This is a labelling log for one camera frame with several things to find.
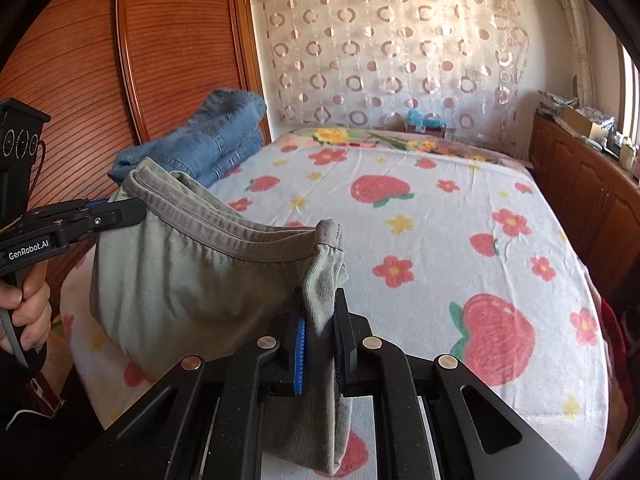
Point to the blue toy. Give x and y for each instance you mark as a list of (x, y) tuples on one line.
[(425, 121)]

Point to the ribbed wooden wardrobe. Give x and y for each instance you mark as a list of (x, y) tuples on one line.
[(175, 60)]

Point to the strawberry flower print bed sheet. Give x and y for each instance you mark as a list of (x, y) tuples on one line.
[(450, 240)]

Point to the blue jeans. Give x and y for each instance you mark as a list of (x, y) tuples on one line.
[(220, 135)]

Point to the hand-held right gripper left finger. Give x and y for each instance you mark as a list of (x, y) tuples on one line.
[(300, 355)]

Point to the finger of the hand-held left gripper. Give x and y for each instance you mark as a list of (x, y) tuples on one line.
[(115, 214), (99, 204)]

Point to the dark red cloth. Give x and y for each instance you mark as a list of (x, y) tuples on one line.
[(614, 350)]

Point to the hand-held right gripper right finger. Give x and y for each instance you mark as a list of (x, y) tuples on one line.
[(345, 355)]

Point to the floral blanket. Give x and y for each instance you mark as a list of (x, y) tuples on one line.
[(340, 136)]

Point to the cardboard box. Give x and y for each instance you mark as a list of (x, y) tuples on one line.
[(580, 122)]

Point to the lace window curtain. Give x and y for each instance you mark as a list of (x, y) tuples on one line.
[(585, 50)]

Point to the sheer curtain with circles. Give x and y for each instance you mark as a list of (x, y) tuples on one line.
[(390, 50)]

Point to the wooden cabinet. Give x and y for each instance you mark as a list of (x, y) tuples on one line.
[(575, 170)]

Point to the person's left forearm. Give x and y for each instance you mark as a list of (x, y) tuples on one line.
[(30, 455)]

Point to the person's left hand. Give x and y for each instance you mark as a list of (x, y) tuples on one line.
[(36, 300)]

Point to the grey pants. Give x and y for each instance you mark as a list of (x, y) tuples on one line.
[(190, 285)]

